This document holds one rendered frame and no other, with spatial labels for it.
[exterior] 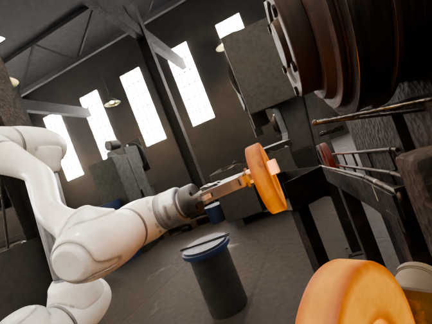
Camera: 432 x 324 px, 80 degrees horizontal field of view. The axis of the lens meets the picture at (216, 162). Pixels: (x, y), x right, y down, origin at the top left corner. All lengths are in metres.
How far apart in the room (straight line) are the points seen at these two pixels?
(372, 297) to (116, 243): 0.40
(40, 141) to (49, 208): 0.47
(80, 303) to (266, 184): 0.80
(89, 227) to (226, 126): 10.51
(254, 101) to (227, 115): 7.67
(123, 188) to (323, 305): 3.85
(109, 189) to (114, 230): 3.63
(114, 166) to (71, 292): 3.08
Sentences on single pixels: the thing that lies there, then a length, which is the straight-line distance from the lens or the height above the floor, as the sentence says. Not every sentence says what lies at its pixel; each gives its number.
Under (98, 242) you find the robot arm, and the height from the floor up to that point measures 0.85.
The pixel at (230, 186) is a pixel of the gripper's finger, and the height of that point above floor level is 0.84.
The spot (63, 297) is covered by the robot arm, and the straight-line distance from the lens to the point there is 1.09.
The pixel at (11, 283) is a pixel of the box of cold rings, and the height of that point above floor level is 0.51.
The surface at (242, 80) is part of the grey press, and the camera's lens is 3.35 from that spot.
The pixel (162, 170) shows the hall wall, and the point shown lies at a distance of 12.00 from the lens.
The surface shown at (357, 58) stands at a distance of 0.54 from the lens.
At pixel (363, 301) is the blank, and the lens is 0.25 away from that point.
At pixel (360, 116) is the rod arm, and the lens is 0.62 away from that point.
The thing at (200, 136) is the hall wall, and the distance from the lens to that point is 11.21.
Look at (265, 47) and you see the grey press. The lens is 3.47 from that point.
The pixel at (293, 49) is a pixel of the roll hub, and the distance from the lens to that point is 0.60.
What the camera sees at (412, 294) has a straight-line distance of 0.33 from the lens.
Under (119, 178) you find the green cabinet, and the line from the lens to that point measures 4.01.
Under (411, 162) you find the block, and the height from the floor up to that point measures 0.79.
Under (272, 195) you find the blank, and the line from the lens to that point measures 0.50.
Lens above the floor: 0.90
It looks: 1 degrees down
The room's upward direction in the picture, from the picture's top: 21 degrees counter-clockwise
